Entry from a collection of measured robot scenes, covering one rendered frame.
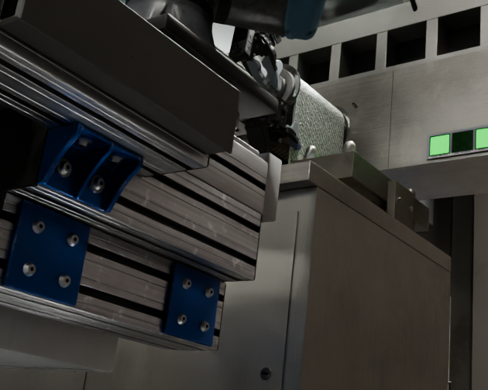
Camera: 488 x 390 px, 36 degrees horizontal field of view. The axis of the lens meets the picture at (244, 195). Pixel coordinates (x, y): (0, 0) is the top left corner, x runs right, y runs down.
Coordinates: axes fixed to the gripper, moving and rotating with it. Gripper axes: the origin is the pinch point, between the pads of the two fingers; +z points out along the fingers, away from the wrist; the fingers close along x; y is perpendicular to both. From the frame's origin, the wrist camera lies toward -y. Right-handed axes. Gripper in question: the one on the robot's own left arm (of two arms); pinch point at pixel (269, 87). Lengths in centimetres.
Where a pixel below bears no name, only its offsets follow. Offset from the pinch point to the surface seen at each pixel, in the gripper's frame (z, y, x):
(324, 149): 20.9, 5.1, -4.9
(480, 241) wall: 325, 439, 140
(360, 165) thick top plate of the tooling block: 17.3, -15.1, -24.6
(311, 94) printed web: 7.0, 8.8, -4.8
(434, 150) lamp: 31.7, 18.3, -27.5
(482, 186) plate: 50, 29, -32
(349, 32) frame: 5, 52, 1
